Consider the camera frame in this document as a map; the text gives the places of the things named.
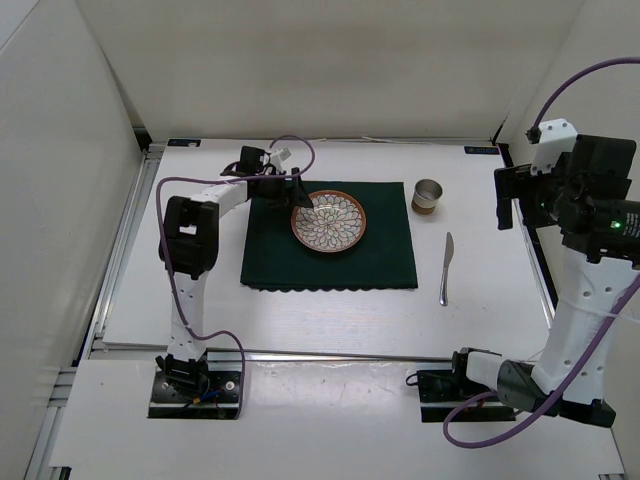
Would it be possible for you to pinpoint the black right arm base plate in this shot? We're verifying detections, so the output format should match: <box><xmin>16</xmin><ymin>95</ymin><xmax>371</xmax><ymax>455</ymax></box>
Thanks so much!
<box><xmin>405</xmin><ymin>370</ymin><xmax>516</xmax><ymax>423</ymax></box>

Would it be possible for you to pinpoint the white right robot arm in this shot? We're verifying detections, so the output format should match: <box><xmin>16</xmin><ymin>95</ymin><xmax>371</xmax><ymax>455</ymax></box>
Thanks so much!
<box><xmin>449</xmin><ymin>134</ymin><xmax>639</xmax><ymax>427</ymax></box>

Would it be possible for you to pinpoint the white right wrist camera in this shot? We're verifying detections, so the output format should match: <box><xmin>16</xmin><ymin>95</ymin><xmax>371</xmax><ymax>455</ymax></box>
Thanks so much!
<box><xmin>530</xmin><ymin>118</ymin><xmax>578</xmax><ymax>176</ymax></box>

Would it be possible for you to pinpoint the floral patterned ceramic plate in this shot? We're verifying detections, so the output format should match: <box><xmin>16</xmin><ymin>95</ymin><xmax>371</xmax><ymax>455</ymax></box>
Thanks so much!
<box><xmin>291</xmin><ymin>190</ymin><xmax>367</xmax><ymax>254</ymax></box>

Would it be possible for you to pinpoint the silver table knife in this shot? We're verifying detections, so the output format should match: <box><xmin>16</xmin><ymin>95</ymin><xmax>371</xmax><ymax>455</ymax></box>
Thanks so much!
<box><xmin>439</xmin><ymin>232</ymin><xmax>454</xmax><ymax>307</ymax></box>

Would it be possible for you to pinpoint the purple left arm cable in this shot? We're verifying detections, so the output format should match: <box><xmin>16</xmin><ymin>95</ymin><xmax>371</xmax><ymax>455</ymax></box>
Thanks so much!
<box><xmin>154</xmin><ymin>134</ymin><xmax>317</xmax><ymax>419</ymax></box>

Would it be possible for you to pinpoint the metal cup with cork base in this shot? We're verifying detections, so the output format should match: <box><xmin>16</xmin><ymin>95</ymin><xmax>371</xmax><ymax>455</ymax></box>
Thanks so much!
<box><xmin>411</xmin><ymin>179</ymin><xmax>443</xmax><ymax>216</ymax></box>

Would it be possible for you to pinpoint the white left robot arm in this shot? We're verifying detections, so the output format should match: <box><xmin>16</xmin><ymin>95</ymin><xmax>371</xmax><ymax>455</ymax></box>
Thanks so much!
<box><xmin>155</xmin><ymin>146</ymin><xmax>311</xmax><ymax>403</ymax></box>

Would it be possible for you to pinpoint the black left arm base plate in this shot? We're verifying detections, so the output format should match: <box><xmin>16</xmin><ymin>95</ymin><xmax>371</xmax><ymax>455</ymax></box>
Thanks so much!
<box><xmin>147</xmin><ymin>354</ymin><xmax>245</xmax><ymax>420</ymax></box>

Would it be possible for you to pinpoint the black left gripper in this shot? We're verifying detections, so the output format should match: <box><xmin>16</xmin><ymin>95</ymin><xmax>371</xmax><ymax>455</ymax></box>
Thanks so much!
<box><xmin>255</xmin><ymin>166</ymin><xmax>312</xmax><ymax>212</ymax></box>

